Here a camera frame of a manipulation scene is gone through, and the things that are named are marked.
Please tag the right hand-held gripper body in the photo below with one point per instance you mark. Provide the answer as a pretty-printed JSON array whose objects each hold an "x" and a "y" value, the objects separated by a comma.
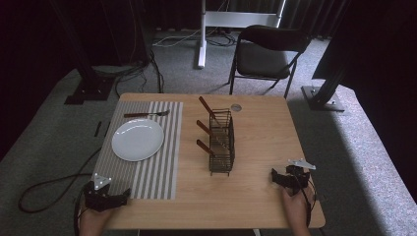
[{"x": 297, "y": 178}]

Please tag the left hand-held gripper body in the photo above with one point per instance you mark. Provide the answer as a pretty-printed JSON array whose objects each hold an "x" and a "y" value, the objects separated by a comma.
[{"x": 98, "y": 198}]

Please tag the person's left hand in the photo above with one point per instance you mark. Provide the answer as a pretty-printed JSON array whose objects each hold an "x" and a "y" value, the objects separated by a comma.
[{"x": 93, "y": 223}]

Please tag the person's right hand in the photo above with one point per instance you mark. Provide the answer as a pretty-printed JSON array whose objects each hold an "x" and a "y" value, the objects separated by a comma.
[{"x": 296, "y": 206}]

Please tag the grey striped placemat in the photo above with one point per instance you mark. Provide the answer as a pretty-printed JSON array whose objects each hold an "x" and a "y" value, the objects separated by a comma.
[{"x": 154, "y": 177}]

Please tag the white round plate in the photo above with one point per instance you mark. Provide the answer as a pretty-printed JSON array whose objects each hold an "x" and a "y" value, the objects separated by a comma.
[{"x": 137, "y": 140}]

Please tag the black floor tape strip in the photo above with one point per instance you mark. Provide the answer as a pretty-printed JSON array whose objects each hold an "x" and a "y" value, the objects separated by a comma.
[{"x": 97, "y": 129}]

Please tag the round grey table grommet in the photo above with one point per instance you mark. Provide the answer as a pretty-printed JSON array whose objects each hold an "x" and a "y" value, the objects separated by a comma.
[{"x": 236, "y": 107}]

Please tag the black metal stand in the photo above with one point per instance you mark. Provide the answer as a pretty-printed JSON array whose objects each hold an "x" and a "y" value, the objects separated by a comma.
[
  {"x": 88, "y": 88},
  {"x": 323, "y": 100}
]

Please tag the black folding chair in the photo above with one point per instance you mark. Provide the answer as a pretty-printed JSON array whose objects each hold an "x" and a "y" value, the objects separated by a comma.
[{"x": 262, "y": 59}]

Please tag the white desk frame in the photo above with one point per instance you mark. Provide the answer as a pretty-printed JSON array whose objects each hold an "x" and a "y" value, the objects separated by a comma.
[{"x": 229, "y": 19}]

